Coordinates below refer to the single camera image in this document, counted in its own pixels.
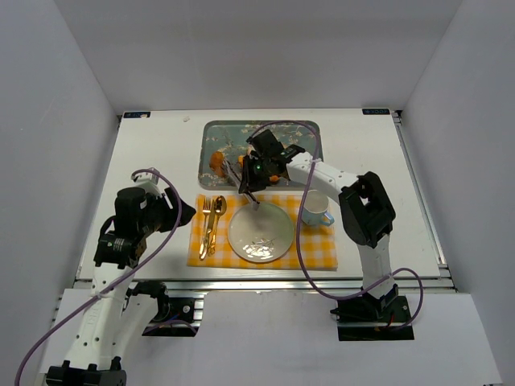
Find pale green round plate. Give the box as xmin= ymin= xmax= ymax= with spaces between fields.
xmin=227 ymin=203 xmax=295 ymax=264

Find white blue-handled cup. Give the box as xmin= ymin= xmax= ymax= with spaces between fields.
xmin=301 ymin=190 xmax=335 ymax=226

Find metal tongs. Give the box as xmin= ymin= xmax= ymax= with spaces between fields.
xmin=221 ymin=158 xmax=260 ymax=211

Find gold spoon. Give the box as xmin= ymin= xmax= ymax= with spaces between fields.
xmin=208 ymin=195 xmax=227 ymax=256

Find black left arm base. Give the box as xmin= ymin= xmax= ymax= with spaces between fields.
xmin=126 ymin=281 xmax=196 ymax=324

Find striped croissant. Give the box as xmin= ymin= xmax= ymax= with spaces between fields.
xmin=237 ymin=154 xmax=280 ymax=184

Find blue label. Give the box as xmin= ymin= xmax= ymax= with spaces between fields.
xmin=361 ymin=108 xmax=390 ymax=115
xmin=123 ymin=111 xmax=150 ymax=119

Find gold fork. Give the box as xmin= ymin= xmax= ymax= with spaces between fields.
xmin=199 ymin=196 xmax=212 ymax=260

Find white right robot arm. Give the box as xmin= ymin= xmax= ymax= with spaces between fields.
xmin=239 ymin=127 xmax=398 ymax=311

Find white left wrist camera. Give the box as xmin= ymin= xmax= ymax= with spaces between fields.
xmin=130 ymin=167 xmax=163 ymax=196

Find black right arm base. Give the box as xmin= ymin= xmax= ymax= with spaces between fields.
xmin=330 ymin=296 xmax=414 ymax=342

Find floral teal serving tray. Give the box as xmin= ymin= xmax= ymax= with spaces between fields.
xmin=198 ymin=120 xmax=319 ymax=191

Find blue label right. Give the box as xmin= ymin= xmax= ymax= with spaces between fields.
xmin=361 ymin=108 xmax=390 ymax=115

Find blue label left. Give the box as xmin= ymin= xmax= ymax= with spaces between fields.
xmin=123 ymin=111 xmax=150 ymax=119

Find small brown bread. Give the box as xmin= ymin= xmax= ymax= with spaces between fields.
xmin=209 ymin=151 xmax=225 ymax=178

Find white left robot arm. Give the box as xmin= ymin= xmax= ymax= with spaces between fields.
xmin=46 ymin=182 xmax=196 ymax=385

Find yellow checkered placemat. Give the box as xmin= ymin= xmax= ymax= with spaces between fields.
xmin=187 ymin=194 xmax=338 ymax=270

